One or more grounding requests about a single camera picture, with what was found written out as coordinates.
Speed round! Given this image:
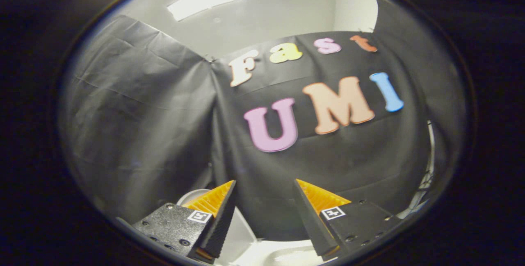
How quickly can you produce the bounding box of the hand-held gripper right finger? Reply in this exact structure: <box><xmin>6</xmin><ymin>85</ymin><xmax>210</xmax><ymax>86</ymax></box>
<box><xmin>293</xmin><ymin>179</ymin><xmax>402</xmax><ymax>258</ymax></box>

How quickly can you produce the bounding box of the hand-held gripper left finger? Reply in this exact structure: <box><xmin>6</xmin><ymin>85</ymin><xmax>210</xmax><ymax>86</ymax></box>
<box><xmin>132</xmin><ymin>180</ymin><xmax>237</xmax><ymax>263</ymax></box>

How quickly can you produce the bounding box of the black backdrop cloth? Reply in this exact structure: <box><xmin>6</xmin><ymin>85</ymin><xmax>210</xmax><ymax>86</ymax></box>
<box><xmin>208</xmin><ymin>31</ymin><xmax>431</xmax><ymax>242</ymax></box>

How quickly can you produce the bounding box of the plain black cloth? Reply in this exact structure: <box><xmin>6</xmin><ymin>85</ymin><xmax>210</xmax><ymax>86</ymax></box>
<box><xmin>62</xmin><ymin>15</ymin><xmax>217</xmax><ymax>222</ymax></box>
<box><xmin>371</xmin><ymin>0</ymin><xmax>469</xmax><ymax>213</ymax></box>

